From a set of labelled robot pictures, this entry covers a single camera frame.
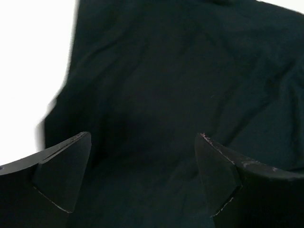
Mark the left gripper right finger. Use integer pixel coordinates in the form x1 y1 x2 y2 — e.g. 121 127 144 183
195 134 304 228

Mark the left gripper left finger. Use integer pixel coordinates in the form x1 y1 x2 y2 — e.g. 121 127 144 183
0 132 91 228

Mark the black t shirt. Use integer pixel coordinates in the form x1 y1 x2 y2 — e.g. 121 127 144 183
44 0 304 228

